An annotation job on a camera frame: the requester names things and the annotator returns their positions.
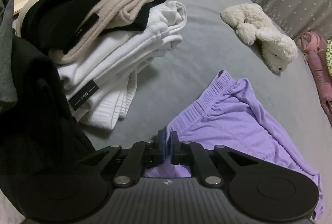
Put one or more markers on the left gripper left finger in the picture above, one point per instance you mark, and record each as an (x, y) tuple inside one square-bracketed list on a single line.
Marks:
[(160, 146)]

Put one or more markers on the folded black garment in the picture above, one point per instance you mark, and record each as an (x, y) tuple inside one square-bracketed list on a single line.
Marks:
[(55, 24)]

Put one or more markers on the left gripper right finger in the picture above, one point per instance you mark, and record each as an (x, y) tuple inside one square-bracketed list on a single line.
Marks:
[(175, 148)]

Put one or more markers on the purple pants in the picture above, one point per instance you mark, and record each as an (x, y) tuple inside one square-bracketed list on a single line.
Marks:
[(228, 113)]

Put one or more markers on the green patterned garment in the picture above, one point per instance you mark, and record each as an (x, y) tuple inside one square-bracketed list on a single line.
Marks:
[(329, 56)]

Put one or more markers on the white plush dog toy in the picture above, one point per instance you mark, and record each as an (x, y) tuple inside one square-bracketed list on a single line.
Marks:
[(251, 25)]

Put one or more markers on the folded white garment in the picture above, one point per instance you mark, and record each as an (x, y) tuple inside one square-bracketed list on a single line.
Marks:
[(100, 85)]

